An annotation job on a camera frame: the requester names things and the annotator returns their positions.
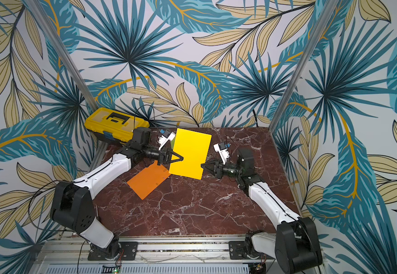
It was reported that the aluminium corner post right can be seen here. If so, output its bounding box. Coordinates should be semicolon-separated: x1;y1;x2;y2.
269;0;338;134

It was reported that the aluminium corner post left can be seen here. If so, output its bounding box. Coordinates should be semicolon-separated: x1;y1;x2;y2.
24;0;99;111

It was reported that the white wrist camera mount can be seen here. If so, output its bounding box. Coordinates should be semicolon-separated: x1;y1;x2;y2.
158;129;176;151
213;142;230;165

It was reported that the aluminium corner post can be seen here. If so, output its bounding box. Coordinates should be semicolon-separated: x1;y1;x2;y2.
24;0;99;111
269;0;338;134

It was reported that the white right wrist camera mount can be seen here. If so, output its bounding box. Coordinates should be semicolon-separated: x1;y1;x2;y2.
213;142;230;165

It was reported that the orange paper sheet stack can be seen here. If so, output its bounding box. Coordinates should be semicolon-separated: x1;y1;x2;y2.
127;161;171;200

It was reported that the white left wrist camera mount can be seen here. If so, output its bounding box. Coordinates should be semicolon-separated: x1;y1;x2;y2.
158;129;176;151

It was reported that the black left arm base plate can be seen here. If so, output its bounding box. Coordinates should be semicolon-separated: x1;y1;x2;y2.
88;242;138;262

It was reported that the green paper sheet stack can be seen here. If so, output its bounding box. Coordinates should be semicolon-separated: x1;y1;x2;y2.
171;138;176;150

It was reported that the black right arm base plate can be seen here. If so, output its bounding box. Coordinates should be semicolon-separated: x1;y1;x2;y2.
229;240;274;260

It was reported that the yellow paper sheet stack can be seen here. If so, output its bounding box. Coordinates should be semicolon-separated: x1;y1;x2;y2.
169;129;212;180

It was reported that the aluminium front rail frame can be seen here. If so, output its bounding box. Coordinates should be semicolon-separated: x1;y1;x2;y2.
26;234;329;274

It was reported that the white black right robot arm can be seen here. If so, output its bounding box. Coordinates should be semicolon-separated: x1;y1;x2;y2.
201;143;323;274

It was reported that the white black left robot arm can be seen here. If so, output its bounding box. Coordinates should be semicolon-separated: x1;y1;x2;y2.
50;127;183;258

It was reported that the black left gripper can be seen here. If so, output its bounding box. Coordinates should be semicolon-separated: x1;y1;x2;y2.
142;144;184;165

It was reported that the yellow black toolbox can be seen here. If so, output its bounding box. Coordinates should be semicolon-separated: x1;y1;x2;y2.
84;107;150;143

